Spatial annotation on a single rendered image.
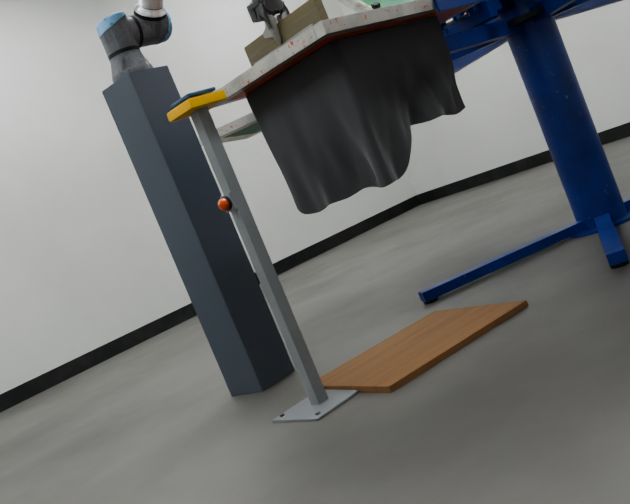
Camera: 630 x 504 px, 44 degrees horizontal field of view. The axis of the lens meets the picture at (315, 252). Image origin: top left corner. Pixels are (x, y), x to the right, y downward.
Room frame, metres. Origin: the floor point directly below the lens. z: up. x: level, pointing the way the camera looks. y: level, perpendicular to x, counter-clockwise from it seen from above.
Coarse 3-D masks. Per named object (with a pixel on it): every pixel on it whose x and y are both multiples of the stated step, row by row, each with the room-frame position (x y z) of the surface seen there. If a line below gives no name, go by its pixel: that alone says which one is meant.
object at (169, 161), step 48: (144, 96) 2.72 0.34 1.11; (144, 144) 2.75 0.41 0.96; (192, 144) 2.81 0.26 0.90; (192, 192) 2.74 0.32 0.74; (192, 240) 2.73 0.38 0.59; (240, 240) 2.83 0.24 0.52; (192, 288) 2.80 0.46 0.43; (240, 288) 2.77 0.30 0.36; (240, 336) 2.71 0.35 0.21; (240, 384) 2.77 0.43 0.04
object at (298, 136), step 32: (320, 64) 2.22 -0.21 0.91; (256, 96) 2.45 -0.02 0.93; (288, 96) 2.35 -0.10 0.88; (320, 96) 2.26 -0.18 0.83; (352, 96) 2.17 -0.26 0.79; (288, 128) 2.39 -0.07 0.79; (320, 128) 2.29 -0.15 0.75; (352, 128) 2.21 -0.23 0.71; (288, 160) 2.44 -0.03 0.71; (320, 160) 2.34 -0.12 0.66; (352, 160) 2.27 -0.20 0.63; (384, 160) 2.17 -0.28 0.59; (320, 192) 2.39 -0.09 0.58; (352, 192) 2.30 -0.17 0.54
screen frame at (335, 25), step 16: (416, 0) 2.31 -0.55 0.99; (432, 0) 2.36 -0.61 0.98; (352, 16) 2.13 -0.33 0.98; (368, 16) 2.17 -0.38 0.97; (384, 16) 2.21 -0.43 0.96; (400, 16) 2.25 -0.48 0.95; (416, 16) 2.35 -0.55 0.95; (304, 32) 2.10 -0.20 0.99; (320, 32) 2.06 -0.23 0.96; (336, 32) 2.08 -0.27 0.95; (288, 48) 2.16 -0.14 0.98; (304, 48) 2.12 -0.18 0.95; (256, 64) 2.28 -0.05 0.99; (272, 64) 2.23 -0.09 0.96; (240, 80) 2.35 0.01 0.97; (256, 80) 2.32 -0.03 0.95
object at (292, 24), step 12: (312, 0) 2.22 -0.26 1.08; (300, 12) 2.27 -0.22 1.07; (312, 12) 2.24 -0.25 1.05; (324, 12) 2.23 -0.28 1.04; (288, 24) 2.32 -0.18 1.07; (300, 24) 2.28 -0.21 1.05; (288, 36) 2.33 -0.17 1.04; (252, 48) 2.46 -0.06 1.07; (264, 48) 2.42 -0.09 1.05; (252, 60) 2.48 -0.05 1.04
